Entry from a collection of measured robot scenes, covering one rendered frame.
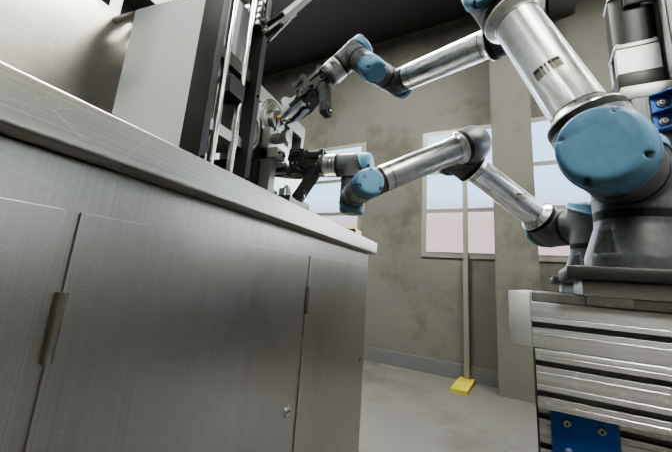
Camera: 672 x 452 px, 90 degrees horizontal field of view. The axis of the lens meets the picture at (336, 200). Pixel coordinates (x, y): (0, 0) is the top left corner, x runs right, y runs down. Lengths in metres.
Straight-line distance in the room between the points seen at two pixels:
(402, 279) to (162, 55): 2.88
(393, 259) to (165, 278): 3.10
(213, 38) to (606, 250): 0.81
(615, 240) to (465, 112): 3.03
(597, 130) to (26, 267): 0.66
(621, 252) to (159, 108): 0.95
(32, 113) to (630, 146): 0.64
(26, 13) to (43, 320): 0.84
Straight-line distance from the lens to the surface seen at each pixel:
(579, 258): 1.22
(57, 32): 1.12
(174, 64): 0.95
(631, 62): 1.13
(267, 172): 1.03
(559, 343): 0.69
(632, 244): 0.71
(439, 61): 1.04
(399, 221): 3.47
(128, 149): 0.36
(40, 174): 0.36
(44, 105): 0.33
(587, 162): 0.60
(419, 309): 3.37
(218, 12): 0.81
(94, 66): 1.15
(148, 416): 0.47
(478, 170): 1.17
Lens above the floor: 0.78
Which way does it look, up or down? 12 degrees up
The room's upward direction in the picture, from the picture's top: 4 degrees clockwise
